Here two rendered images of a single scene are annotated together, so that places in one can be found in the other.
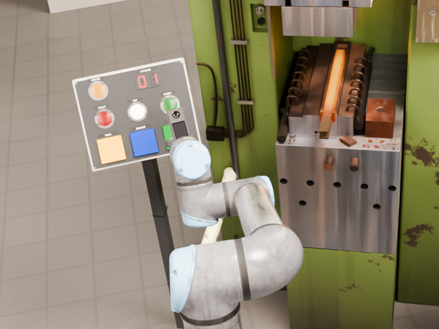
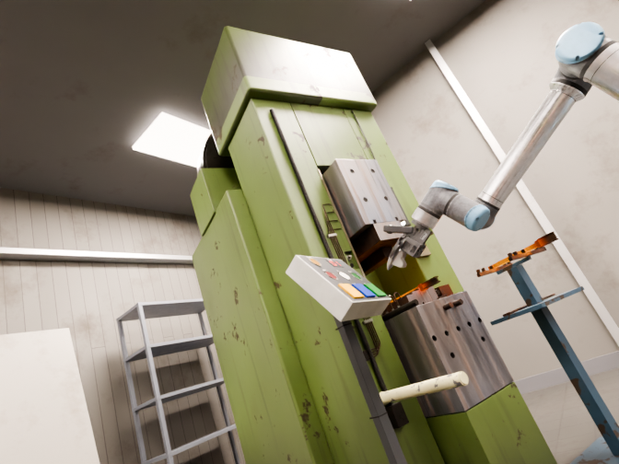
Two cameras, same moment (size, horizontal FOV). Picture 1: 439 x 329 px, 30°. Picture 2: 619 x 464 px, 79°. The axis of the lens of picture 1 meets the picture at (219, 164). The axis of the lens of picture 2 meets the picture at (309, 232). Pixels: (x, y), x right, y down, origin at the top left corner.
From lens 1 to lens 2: 2.55 m
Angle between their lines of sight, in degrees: 78
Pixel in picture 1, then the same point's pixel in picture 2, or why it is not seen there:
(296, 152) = (428, 308)
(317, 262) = (490, 418)
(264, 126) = (384, 342)
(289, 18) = (379, 229)
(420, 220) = not seen: hidden behind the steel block
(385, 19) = not seen: hidden behind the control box
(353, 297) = (527, 448)
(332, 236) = (481, 381)
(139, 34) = not seen: outside the picture
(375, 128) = (444, 290)
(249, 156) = (387, 376)
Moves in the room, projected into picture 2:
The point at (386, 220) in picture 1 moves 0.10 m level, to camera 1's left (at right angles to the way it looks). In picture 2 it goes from (493, 349) to (486, 353)
